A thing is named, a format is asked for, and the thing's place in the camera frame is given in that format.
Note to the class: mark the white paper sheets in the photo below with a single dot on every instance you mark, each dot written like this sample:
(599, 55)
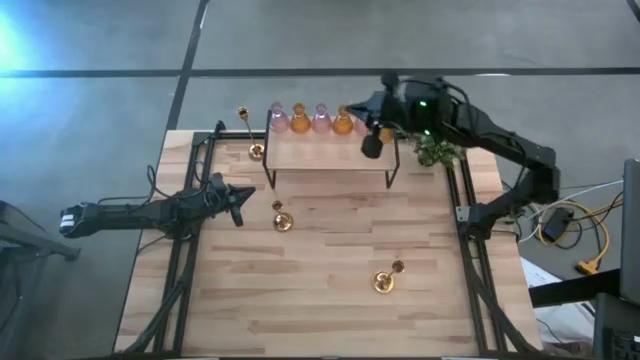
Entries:
(542, 275)

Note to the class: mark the dark side table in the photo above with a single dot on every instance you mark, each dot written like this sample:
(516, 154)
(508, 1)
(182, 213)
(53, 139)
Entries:
(25, 240)

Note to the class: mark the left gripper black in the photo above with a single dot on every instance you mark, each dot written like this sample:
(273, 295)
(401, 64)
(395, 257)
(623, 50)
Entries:
(215, 195)

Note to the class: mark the black aluminium table frame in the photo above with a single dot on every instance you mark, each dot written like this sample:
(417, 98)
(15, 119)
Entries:
(220, 135)

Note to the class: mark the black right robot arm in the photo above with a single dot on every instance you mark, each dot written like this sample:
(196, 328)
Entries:
(500, 140)

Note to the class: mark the wooden shelf black metal legs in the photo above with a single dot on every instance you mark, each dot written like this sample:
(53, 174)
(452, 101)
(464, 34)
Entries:
(330, 155)

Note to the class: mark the amber ribbed glass candle holder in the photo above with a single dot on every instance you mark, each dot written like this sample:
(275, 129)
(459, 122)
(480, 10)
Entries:
(342, 125)
(300, 124)
(386, 136)

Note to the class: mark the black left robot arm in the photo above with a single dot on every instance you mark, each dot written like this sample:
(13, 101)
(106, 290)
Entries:
(130, 215)

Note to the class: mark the pink ribbed glass candle holder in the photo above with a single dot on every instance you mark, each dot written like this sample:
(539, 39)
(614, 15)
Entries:
(279, 122)
(361, 127)
(321, 123)

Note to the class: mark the tallest brass candlestick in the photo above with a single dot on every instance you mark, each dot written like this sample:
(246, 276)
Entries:
(383, 282)

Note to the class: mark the green potted plant black pot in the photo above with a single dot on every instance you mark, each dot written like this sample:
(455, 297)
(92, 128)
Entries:
(437, 152)

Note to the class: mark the black power adapter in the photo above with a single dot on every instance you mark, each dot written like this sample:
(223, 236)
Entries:
(557, 225)

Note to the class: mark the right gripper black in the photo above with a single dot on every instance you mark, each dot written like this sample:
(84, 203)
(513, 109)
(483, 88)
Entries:
(400, 110)

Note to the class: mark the black equipment case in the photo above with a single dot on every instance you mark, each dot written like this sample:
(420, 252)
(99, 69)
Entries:
(617, 330)

